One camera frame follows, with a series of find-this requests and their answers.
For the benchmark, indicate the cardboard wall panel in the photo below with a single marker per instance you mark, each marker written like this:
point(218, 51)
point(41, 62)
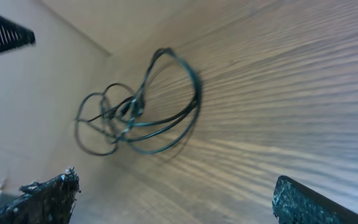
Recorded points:
point(41, 86)

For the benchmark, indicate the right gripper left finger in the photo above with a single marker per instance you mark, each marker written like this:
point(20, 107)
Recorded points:
point(50, 202)

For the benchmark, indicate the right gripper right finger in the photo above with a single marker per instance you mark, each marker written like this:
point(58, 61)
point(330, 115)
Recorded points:
point(295, 203)

